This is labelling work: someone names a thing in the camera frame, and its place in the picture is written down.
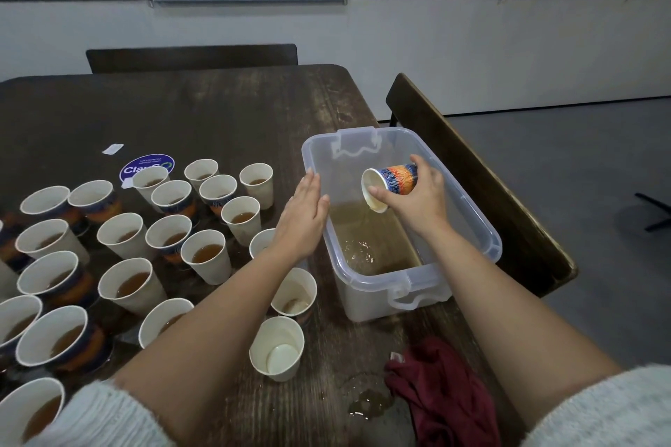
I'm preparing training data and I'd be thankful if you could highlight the person's right hand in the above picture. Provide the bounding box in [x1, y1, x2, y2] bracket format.
[369, 153, 452, 240]

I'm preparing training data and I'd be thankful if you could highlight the person's left hand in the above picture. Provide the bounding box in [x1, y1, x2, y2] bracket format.
[273, 171, 331, 265]

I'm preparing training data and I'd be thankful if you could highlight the orange blue patterned paper cup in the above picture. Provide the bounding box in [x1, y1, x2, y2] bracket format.
[361, 161, 419, 214]

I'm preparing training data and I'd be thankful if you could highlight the clear plastic storage bin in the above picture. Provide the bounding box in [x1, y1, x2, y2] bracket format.
[301, 125, 503, 323]

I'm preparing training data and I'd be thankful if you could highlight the group of paper cups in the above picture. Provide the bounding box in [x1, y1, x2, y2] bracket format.
[0, 157, 279, 447]

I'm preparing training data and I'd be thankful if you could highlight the person's right forearm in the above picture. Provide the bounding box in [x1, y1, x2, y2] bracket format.
[424, 221, 671, 447]

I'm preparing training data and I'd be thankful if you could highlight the person's left forearm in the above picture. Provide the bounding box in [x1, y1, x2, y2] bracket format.
[31, 247, 316, 447]

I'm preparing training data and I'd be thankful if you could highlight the dark wooden chair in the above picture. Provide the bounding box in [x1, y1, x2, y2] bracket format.
[85, 43, 299, 74]
[386, 71, 579, 298]

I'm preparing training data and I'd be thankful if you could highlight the dark wooden table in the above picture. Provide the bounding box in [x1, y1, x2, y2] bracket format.
[0, 64, 531, 447]

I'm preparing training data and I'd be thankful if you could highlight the round blue sticker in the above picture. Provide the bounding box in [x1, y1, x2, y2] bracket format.
[118, 153, 176, 187]

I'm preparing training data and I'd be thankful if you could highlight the dark red cloth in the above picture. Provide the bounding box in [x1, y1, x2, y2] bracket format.
[384, 335, 503, 447]

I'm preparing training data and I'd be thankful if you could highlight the round white side table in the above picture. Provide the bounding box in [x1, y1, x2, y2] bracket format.
[635, 190, 671, 233]

